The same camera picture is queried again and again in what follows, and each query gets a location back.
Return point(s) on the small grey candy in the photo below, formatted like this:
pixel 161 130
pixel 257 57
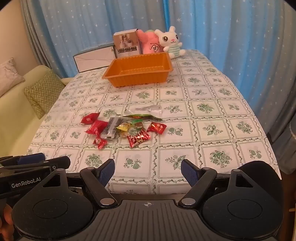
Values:
pixel 123 127

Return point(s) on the large red snack packet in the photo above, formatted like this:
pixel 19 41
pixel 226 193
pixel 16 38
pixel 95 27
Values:
pixel 98 127

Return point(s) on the orange plastic tray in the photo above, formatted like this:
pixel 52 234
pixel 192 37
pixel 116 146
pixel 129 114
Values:
pixel 138 69

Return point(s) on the pink plush toy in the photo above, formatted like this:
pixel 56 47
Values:
pixel 150 45

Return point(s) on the grey patterned pillow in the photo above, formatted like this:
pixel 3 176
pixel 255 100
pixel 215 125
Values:
pixel 9 74

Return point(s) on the green orange snack packet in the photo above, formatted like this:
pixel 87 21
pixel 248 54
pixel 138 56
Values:
pixel 138 117

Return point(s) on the small red candy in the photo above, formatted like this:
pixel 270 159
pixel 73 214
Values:
pixel 100 142

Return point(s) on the clear black snack packet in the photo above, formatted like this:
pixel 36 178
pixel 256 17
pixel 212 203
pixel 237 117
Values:
pixel 111 128

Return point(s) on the blue star curtain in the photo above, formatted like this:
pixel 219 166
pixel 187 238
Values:
pixel 92 23
pixel 231 30

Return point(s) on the silver fish snack packet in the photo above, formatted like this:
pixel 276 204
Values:
pixel 148 109

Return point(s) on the green chevron cushion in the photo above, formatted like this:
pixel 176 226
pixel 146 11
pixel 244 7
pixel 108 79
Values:
pixel 41 92

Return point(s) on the red white printed packet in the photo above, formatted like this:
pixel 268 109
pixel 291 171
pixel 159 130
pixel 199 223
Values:
pixel 138 138

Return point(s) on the flat white cardboard box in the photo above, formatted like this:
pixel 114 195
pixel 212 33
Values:
pixel 94 60

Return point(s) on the tan product box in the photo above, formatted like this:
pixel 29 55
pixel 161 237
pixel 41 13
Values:
pixel 127 44

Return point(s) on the white rabbit plush toy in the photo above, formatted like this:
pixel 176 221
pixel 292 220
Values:
pixel 170 42

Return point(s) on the green candy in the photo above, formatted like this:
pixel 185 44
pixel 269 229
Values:
pixel 133 132

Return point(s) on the person's left hand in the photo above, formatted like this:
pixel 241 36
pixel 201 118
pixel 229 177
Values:
pixel 7 217

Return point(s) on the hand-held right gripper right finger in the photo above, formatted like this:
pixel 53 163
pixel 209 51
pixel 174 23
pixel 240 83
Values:
pixel 188 172

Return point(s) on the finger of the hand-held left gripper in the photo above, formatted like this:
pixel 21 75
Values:
pixel 60 162
pixel 30 158

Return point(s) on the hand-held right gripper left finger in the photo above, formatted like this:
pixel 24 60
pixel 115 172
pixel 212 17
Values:
pixel 107 172

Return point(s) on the pale green sofa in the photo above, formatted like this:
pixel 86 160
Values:
pixel 13 111

